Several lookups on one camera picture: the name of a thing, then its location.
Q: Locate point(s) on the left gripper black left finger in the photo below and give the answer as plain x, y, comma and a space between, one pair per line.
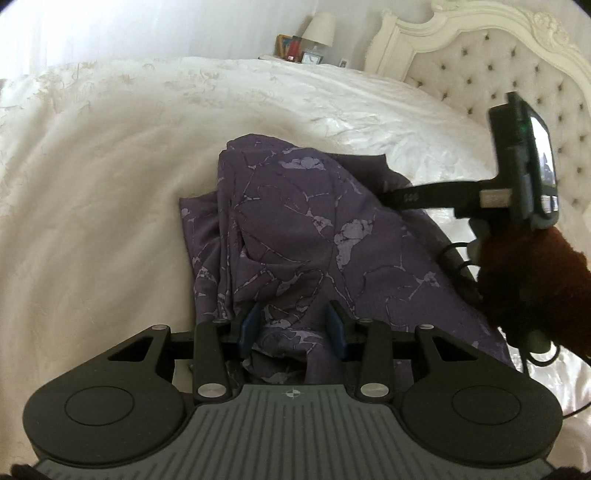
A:
219, 347

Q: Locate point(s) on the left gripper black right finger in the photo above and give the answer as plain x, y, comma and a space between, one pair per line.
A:
368, 345

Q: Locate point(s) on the purple patterned garment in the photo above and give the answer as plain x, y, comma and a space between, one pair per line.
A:
295, 229

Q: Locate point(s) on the right hand in brown glove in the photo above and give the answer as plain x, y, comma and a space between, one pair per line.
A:
536, 281

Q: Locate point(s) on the cream tufted headboard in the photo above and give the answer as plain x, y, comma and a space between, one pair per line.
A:
470, 54

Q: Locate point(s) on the white embroidered bedspread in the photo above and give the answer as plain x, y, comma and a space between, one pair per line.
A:
95, 157

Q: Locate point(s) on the white bedside lamp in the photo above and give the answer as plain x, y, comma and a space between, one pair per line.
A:
320, 32

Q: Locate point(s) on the red books on nightstand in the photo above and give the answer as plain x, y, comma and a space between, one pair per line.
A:
289, 48

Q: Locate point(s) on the white sheer curtain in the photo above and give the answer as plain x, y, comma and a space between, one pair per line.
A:
39, 34

